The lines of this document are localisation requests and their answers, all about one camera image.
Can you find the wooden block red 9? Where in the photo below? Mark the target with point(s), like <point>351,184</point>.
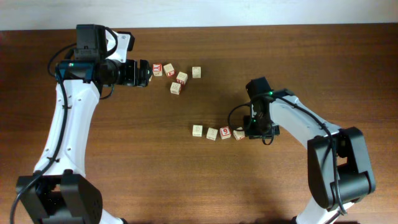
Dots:
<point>225,132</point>

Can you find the wooden block red I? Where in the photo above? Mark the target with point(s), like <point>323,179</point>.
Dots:
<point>197,130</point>

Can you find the wooden block letter M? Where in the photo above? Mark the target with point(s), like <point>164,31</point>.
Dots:
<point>175,88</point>

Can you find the wooden block number 5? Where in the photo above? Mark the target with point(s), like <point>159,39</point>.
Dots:
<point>169,70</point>

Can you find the wooden block apple A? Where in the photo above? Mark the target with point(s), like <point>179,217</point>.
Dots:
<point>196,72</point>

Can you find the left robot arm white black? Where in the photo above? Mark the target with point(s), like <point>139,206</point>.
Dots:
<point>57,191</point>

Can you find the wooden block number 1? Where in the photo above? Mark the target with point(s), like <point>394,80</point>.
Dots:
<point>212,134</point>

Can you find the wooden block number 8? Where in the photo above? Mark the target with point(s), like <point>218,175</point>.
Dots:
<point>182,78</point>

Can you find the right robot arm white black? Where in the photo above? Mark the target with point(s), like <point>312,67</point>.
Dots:
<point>338,164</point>

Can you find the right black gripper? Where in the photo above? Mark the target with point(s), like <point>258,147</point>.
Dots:
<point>249,129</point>

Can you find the wooden block green R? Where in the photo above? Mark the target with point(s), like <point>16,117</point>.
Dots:
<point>239,133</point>

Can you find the red Y wooden block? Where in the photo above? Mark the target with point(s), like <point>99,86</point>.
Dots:
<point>157,69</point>

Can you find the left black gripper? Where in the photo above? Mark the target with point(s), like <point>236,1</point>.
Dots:
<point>130,77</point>

